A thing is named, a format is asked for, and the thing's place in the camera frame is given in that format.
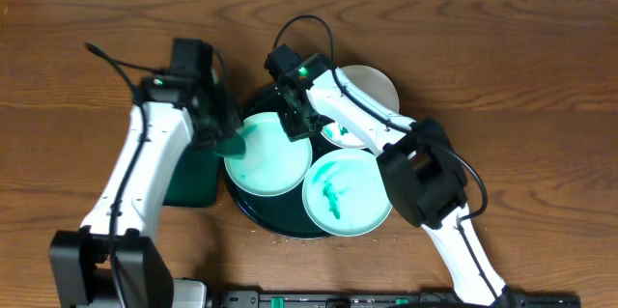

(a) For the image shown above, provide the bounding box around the green scrubbing sponge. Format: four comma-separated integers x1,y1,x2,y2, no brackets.
213,132,246,159

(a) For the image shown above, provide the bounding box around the mint plate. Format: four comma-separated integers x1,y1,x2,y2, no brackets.
302,149,392,237
224,112,313,197

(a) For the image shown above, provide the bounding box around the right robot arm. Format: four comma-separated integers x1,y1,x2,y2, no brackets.
265,46,514,307

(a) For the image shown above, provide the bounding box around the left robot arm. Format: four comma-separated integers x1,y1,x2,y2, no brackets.
49,69,239,307

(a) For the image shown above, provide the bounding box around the black rectangular water tray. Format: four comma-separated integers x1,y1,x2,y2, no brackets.
163,147,221,208

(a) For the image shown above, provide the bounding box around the white plate rear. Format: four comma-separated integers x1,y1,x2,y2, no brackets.
321,65,400,150

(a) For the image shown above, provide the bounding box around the mint plate front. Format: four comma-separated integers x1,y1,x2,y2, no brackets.
302,149,392,237

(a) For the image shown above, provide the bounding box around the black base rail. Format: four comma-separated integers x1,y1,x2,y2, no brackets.
205,291,582,308

